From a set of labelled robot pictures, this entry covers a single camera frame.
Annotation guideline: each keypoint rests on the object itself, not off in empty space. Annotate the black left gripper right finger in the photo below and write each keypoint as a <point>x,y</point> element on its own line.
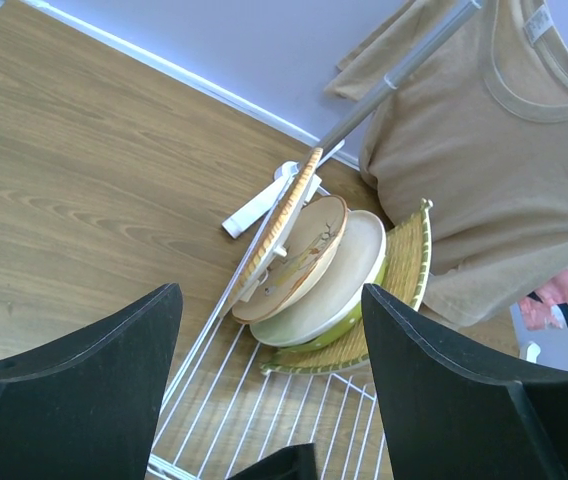
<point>453,408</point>

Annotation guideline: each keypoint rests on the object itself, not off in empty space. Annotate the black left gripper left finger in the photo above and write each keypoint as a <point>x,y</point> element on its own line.
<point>86,405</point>

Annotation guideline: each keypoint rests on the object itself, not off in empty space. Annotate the green polka dot plate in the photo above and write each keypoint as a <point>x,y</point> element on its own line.
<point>339,329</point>

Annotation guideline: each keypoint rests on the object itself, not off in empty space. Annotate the yellow woven placemat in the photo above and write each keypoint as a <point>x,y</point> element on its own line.
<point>404,274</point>

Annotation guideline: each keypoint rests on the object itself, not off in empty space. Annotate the cream green floral plate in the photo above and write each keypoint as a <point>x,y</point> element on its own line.
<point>359,259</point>

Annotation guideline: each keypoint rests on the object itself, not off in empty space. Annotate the bird pattern beige plate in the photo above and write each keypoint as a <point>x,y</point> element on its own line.
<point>310,248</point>

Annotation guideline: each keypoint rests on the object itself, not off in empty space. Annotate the beige hanging shirt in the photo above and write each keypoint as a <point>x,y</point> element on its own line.
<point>481,129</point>

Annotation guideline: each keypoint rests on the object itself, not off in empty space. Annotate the white wire dish rack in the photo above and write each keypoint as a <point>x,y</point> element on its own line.
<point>221,414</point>

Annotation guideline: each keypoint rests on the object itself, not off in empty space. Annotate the white clothes rack frame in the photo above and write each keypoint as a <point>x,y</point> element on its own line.
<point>371,73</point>

